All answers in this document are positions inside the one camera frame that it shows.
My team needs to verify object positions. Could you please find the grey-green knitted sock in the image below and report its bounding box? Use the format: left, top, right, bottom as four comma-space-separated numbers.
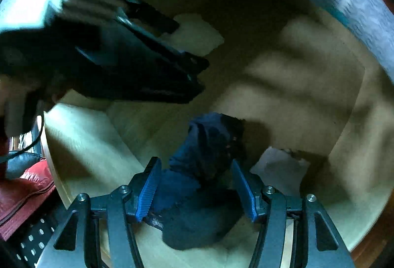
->
160, 13, 224, 56

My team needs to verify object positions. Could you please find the dark navy sock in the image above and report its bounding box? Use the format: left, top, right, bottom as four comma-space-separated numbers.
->
146, 113, 246, 251

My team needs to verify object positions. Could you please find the left hand of person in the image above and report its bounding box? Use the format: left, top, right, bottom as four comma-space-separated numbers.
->
1, 75, 57, 137

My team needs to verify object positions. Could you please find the black polka dot cloth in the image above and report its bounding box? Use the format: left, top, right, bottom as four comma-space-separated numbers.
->
8, 213, 58, 267

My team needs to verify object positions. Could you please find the red jacket sleeve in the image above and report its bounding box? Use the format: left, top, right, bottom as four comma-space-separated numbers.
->
1, 159, 55, 241

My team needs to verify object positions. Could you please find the black cable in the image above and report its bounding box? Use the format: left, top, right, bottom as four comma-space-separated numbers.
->
0, 113, 46, 164

